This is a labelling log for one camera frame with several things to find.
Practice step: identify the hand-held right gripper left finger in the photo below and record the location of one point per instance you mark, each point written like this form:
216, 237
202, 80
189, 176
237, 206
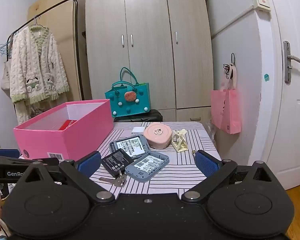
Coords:
90, 163

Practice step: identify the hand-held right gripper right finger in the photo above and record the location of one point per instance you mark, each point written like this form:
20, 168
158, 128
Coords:
207, 164

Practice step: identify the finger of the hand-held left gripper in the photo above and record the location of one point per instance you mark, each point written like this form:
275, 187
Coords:
7, 153
15, 162

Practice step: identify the silver key bunch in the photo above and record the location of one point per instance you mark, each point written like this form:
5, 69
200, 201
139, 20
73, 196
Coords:
113, 180

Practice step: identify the cream plastic phone stand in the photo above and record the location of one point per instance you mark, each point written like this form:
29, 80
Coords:
180, 144

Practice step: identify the pink cardboard box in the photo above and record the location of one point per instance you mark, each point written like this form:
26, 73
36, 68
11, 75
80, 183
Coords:
65, 140

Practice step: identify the dark grey pocket router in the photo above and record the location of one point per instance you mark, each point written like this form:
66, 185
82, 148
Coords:
128, 145

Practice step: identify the pink round case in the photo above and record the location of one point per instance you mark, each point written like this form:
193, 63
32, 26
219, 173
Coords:
157, 135

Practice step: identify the light grey pocket router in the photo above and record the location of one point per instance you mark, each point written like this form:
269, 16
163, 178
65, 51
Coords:
148, 165

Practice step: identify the black flat battery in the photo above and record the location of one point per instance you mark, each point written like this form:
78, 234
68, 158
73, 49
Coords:
116, 163

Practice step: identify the clear plastic bag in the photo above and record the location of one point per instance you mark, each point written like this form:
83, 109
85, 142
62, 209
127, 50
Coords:
211, 128

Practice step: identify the pink shopping bag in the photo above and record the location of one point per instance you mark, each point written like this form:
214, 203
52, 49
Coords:
226, 110

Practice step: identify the small white box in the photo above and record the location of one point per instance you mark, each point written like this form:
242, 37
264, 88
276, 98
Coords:
137, 130

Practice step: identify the teal felt handbag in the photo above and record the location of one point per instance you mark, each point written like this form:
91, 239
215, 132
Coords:
127, 105

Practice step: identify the white canvas tote bag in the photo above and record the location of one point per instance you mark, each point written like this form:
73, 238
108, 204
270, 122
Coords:
5, 78

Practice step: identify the black suitcase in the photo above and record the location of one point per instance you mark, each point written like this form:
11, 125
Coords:
150, 116

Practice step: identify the white door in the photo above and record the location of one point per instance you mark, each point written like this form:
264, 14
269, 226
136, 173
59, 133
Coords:
297, 130

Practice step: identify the blue clothes hangers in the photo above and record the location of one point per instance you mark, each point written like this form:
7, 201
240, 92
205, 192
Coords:
3, 49

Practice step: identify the beige wardrobe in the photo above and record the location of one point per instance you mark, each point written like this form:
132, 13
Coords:
150, 55

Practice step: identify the light wooden cabinet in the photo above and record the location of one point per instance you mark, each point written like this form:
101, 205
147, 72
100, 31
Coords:
65, 42

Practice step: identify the teal wall sticker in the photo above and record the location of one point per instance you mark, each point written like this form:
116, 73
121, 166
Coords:
266, 77

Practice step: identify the beige wall switch box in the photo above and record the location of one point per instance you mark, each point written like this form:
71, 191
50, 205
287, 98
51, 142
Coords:
261, 1

